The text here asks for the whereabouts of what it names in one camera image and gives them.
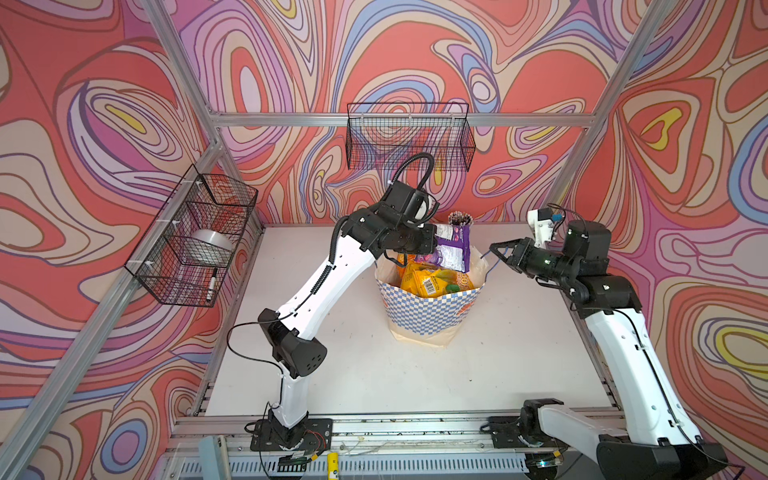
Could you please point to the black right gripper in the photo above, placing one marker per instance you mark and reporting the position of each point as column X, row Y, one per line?
column 519, row 257

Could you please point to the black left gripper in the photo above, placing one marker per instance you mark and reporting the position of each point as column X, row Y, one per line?
column 429, row 240

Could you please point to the purple berries snack bag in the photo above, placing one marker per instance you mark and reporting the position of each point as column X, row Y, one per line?
column 452, row 250

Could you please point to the yellow mango snack bag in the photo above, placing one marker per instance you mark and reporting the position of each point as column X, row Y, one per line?
column 429, row 281

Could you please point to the checkered paper bag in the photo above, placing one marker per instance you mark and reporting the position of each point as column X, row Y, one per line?
column 432, row 322

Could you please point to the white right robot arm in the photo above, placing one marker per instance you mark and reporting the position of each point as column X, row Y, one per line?
column 659, row 440

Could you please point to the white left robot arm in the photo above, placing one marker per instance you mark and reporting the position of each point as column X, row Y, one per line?
column 291, row 329

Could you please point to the cup of straws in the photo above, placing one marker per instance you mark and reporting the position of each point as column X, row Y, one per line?
column 459, row 218

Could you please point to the silver bowl in basket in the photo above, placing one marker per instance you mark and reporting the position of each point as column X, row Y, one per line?
column 213, row 238

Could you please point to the black marker in basket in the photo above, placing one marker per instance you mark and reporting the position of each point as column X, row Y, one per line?
column 211, row 290

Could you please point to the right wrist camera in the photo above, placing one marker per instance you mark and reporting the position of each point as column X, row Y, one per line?
column 543, row 223

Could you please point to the black wire basket back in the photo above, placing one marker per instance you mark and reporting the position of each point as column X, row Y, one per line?
column 381, row 135

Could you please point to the black wire basket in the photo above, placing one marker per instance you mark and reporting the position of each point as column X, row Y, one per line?
column 381, row 135
column 174, row 268

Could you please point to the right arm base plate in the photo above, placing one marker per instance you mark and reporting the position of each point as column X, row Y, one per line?
column 512, row 432

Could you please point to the black wire basket left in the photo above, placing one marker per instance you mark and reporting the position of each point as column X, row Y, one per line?
column 174, row 268

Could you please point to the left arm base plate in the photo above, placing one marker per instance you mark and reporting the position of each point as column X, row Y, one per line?
column 311, row 435

